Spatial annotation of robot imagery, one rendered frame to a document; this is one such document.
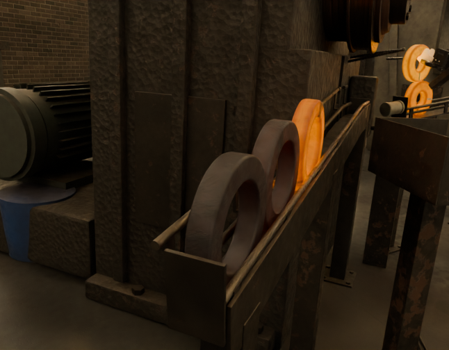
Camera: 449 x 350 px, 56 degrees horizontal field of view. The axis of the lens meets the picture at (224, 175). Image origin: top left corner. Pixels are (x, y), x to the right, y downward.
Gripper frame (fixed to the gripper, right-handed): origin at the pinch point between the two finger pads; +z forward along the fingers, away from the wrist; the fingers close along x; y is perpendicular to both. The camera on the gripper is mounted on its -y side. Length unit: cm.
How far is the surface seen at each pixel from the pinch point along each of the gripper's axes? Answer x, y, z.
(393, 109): 15.4, -19.2, -8.7
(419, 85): -1.1, -10.2, -5.0
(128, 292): 128, -77, -19
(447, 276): 2, -76, -55
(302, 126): 116, 4, -62
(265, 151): 131, 5, -72
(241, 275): 141, -3, -86
